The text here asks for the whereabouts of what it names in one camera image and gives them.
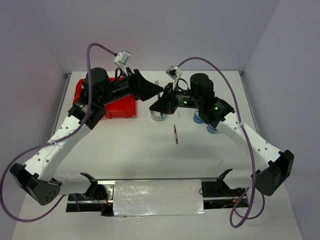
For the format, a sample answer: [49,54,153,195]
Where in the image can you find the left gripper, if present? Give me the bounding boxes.
[98,67,164,106]

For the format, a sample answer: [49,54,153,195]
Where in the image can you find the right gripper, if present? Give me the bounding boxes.
[149,82,202,114]

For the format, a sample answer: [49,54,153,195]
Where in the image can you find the blue pen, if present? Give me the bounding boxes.
[154,80,165,121]

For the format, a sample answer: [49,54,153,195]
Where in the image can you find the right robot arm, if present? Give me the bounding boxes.
[149,73,294,196]

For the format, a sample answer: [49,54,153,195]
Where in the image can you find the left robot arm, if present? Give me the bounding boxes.
[9,67,164,206]

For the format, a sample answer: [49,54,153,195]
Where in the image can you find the large clear tape roll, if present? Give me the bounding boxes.
[150,111,165,122]

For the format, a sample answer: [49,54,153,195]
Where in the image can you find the red compartment bin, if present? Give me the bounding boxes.
[72,79,137,119]

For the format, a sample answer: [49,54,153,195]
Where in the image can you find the red pen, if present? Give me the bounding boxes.
[173,124,179,145]

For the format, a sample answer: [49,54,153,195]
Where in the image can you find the blue round tub far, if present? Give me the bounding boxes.
[193,109,204,124]

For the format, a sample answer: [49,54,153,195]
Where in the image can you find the blue round tub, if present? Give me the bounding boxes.
[193,109,204,124]
[206,124,219,134]

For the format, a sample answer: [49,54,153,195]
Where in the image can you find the blue round tub near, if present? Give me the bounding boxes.
[206,124,219,134]

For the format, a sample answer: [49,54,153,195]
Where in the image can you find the silver foil sheet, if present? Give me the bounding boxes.
[113,179,205,217]

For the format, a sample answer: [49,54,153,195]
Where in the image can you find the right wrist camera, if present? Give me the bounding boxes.
[165,65,182,81]

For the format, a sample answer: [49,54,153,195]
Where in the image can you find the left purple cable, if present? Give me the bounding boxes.
[0,42,117,223]

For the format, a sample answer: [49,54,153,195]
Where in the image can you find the purple cable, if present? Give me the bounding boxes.
[0,42,117,223]
[177,57,265,229]

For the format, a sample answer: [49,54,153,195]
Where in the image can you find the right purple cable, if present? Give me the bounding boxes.
[177,57,265,229]

